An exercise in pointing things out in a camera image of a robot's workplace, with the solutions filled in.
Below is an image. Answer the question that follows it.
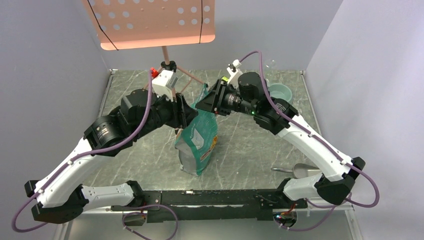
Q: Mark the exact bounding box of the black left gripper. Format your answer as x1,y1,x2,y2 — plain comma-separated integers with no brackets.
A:
133,88,199,140

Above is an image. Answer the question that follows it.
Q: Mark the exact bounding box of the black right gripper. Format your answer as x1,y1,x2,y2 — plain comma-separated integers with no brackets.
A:
195,78,258,116

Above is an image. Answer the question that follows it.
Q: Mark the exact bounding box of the green pet food bag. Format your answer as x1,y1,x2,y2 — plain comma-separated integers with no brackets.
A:
174,83,219,177

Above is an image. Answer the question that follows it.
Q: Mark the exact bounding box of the metal food scoop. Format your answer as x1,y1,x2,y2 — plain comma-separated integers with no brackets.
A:
271,163,322,179

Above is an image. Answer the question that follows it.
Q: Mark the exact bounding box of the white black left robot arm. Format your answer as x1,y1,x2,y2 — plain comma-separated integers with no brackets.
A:
25,89,198,224

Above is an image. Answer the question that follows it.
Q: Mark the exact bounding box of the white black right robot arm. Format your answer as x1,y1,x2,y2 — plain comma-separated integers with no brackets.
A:
195,72,365,208

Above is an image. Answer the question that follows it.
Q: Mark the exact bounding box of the teal double pet bowl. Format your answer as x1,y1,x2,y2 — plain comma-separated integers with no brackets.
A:
267,83,294,104

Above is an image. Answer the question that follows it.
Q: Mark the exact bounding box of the pink music stand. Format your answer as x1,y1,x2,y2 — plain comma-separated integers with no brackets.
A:
81,0,216,69

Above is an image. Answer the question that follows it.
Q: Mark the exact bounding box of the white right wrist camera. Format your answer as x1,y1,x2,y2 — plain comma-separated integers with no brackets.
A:
226,59,243,89

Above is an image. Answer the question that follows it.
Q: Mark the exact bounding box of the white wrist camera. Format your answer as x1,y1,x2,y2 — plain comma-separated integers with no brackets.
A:
226,59,243,89
150,67,178,102

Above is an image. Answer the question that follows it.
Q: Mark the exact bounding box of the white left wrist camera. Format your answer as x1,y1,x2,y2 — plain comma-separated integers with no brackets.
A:
150,67,178,102

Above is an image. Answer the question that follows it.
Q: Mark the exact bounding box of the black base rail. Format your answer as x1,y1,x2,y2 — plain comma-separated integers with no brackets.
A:
110,188,309,223

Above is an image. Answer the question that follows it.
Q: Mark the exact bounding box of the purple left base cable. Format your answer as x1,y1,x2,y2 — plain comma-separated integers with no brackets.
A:
121,204,179,240

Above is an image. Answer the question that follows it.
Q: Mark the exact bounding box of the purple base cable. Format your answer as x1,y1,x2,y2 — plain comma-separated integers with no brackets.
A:
121,204,179,240
276,195,352,232

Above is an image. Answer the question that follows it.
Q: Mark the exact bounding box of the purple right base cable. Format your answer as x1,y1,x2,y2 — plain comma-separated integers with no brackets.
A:
276,195,352,232

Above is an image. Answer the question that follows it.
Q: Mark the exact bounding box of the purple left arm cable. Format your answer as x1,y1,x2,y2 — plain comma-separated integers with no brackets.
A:
11,72,154,233

